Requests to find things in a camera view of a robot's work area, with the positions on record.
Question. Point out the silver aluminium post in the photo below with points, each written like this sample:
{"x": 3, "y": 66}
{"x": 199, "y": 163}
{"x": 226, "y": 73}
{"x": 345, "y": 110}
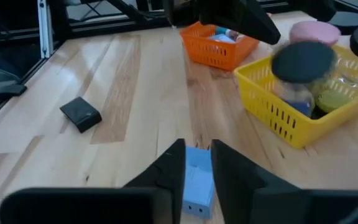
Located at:
{"x": 45, "y": 31}

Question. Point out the black table clamp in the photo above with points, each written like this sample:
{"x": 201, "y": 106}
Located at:
{"x": 8, "y": 92}

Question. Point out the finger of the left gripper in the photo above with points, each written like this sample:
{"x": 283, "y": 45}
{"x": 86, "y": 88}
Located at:
{"x": 315, "y": 9}
{"x": 241, "y": 18}

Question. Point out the teal small charger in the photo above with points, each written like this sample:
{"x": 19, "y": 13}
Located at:
{"x": 224, "y": 30}

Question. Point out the yellow plastic basket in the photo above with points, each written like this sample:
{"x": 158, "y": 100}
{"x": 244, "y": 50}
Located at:
{"x": 278, "y": 124}

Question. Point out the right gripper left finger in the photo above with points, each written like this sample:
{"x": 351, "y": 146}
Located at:
{"x": 172, "y": 174}

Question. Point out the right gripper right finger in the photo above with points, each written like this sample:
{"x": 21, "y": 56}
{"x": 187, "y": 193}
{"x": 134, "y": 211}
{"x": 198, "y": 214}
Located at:
{"x": 238, "y": 186}

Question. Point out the pink capped hourglass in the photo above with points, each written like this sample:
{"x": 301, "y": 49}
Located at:
{"x": 315, "y": 31}

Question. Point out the light blue wall charger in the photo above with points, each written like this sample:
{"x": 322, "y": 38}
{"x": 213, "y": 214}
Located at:
{"x": 197, "y": 186}
{"x": 221, "y": 38}

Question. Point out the orange plastic basket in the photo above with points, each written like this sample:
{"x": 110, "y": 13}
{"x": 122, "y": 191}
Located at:
{"x": 213, "y": 56}

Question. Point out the black rectangular box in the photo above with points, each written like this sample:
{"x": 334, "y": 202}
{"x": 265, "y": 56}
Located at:
{"x": 79, "y": 113}

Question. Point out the black capped hourglass blue sand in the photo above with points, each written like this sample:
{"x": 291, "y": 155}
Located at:
{"x": 303, "y": 60}

